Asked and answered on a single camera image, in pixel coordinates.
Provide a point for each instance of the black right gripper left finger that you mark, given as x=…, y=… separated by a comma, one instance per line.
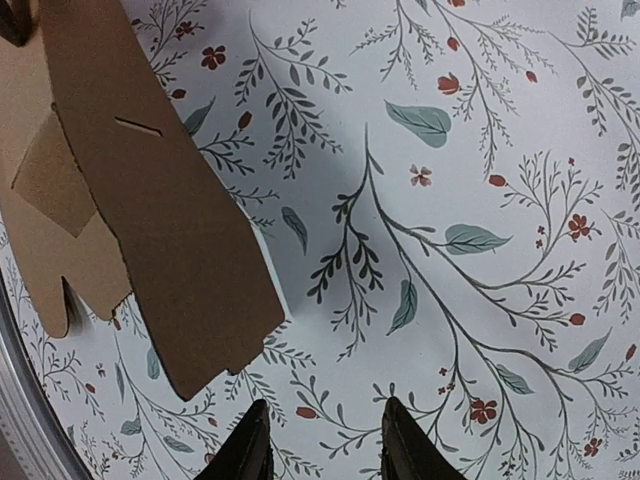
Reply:
x=247, y=453

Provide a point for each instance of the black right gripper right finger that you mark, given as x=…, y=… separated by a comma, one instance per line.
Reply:
x=407, y=452

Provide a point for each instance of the brown cardboard box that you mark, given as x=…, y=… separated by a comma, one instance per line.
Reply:
x=105, y=196

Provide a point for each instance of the floral patterned table mat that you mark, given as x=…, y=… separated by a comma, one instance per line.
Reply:
x=449, y=192

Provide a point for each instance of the aluminium front rail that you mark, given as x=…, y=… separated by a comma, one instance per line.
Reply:
x=29, y=425

